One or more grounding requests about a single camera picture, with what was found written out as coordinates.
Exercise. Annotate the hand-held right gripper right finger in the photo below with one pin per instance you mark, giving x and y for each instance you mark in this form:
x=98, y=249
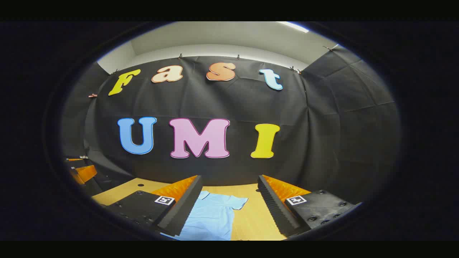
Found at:
x=276, y=209

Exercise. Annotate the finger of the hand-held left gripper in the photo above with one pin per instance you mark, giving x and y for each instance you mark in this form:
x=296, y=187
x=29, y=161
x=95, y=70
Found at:
x=84, y=173

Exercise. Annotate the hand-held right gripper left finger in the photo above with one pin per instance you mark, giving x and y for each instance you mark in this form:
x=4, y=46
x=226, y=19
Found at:
x=181, y=211

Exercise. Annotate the light blue T-shirt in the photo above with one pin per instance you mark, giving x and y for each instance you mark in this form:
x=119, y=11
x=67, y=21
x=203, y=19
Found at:
x=211, y=218

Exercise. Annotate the black backdrop cloth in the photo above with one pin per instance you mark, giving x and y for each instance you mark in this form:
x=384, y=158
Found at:
x=233, y=104

